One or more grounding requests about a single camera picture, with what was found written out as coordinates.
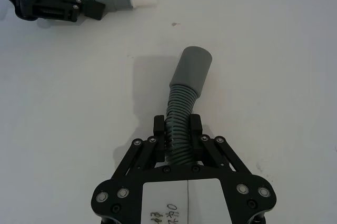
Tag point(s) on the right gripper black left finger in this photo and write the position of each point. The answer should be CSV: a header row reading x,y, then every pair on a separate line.
x,y
159,139

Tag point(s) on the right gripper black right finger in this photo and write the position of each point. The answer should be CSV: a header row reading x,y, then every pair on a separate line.
x,y
195,134

